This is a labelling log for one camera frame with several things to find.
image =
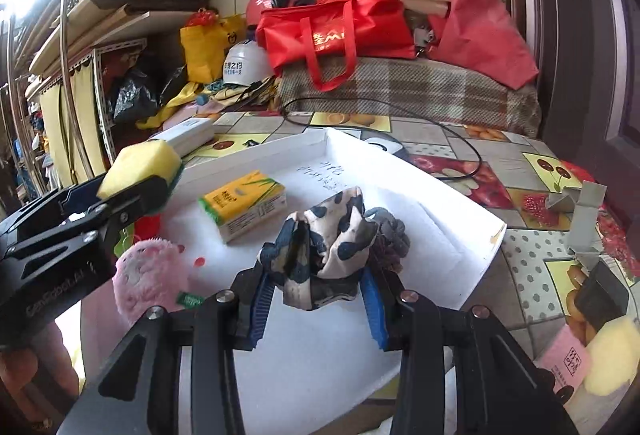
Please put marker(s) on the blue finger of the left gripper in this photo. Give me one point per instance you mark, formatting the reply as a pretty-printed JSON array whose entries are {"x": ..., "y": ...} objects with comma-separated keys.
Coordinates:
[
  {"x": 144, "y": 198},
  {"x": 81, "y": 197}
]

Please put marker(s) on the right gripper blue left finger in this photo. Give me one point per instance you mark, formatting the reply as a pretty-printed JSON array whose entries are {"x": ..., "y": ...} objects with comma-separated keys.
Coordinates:
[{"x": 231, "y": 320}]

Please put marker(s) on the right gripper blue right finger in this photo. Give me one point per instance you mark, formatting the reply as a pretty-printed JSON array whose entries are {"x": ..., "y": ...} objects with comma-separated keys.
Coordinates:
[{"x": 406, "y": 321}]

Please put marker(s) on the yellow green sponge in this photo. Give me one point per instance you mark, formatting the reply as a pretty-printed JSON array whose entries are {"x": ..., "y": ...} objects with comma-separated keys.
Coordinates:
[{"x": 149, "y": 170}]

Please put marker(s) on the pink plush toy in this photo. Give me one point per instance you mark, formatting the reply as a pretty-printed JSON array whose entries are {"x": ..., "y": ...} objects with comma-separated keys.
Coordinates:
[{"x": 149, "y": 273}]

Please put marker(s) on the cow print fabric pouch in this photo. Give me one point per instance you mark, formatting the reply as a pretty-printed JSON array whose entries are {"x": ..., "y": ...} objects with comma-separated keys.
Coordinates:
[{"x": 319, "y": 254}]

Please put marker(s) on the yellow tissue pack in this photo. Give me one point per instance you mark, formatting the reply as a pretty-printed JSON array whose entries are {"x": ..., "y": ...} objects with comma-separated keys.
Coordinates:
[{"x": 244, "y": 203}]

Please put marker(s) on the pale yellow foam block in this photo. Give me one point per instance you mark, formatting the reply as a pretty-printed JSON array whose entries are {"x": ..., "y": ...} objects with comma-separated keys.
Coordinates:
[{"x": 614, "y": 355}]

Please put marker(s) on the person left hand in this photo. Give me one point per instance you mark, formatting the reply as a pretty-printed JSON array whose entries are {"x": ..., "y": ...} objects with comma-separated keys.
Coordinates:
[{"x": 19, "y": 367}]

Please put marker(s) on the metal shelf rack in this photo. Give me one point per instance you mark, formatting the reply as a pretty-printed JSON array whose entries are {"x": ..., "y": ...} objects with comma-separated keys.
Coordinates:
[{"x": 79, "y": 65}]

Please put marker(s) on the white power bank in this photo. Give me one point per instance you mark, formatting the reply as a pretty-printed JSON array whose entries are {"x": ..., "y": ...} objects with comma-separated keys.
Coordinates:
[{"x": 188, "y": 135}]

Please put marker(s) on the white box tray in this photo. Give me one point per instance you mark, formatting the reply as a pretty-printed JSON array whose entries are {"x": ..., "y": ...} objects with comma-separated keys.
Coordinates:
[{"x": 311, "y": 367}]

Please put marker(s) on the black plastic bag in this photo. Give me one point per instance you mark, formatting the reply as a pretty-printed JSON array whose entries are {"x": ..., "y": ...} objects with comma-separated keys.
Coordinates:
[{"x": 139, "y": 95}]

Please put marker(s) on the fruit pattern tablecloth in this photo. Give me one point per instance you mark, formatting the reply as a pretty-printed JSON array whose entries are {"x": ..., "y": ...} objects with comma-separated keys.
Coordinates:
[{"x": 532, "y": 283}]

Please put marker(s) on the yellow shopping bag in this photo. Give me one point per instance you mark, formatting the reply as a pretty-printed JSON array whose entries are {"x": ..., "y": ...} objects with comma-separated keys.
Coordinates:
[{"x": 206, "y": 39}]

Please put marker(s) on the white helmet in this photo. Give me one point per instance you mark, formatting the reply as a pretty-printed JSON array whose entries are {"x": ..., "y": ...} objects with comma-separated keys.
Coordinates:
[{"x": 245, "y": 64}]

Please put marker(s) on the grey metal phone stand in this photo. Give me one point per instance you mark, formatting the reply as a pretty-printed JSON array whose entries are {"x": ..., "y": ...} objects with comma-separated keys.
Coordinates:
[{"x": 584, "y": 203}]

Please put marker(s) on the black cube charger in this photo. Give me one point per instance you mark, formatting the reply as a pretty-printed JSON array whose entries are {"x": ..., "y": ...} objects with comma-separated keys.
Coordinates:
[{"x": 602, "y": 297}]

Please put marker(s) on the dark red cloth bag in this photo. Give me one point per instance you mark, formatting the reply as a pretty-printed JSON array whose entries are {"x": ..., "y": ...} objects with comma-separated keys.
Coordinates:
[{"x": 480, "y": 35}]

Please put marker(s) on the white wireless charger puck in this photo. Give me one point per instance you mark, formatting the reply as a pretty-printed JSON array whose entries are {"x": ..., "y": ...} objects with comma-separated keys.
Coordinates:
[{"x": 389, "y": 145}]

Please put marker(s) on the red tote bag with handles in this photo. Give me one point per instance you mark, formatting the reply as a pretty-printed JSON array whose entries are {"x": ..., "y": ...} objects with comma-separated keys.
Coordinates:
[{"x": 331, "y": 35}]

